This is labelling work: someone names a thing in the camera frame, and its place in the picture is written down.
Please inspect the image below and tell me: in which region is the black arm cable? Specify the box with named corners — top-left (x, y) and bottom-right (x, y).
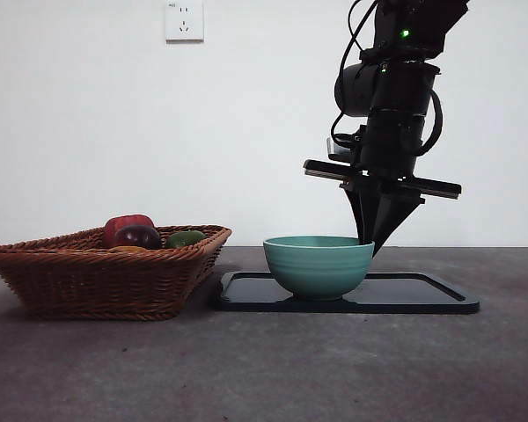
top-left (415, 86), bottom-right (445, 158)

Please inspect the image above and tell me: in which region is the teal ceramic bowl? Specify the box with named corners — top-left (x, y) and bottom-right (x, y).
top-left (262, 235), bottom-right (376, 302)

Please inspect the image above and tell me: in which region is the brown wicker basket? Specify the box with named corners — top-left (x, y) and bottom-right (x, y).
top-left (0, 224), bottom-right (232, 322)

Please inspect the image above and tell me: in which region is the black camera cable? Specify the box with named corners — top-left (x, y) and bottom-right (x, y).
top-left (330, 0), bottom-right (380, 149)

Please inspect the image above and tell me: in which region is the dark green rectangular tray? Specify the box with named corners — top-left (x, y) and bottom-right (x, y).
top-left (215, 270), bottom-right (481, 315)

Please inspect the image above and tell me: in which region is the dark purple plum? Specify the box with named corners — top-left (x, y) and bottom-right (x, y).
top-left (114, 224), bottom-right (163, 251)

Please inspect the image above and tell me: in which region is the white wall socket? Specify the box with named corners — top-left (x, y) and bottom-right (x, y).
top-left (165, 0), bottom-right (205, 44)

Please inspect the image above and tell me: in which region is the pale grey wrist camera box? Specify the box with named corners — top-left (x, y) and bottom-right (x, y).
top-left (325, 136), bottom-right (363, 163)

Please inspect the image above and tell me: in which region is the green fruit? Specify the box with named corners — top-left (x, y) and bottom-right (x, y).
top-left (164, 229), bottom-right (208, 250)

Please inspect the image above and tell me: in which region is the red apple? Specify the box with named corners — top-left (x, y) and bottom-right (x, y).
top-left (103, 214), bottom-right (156, 249)

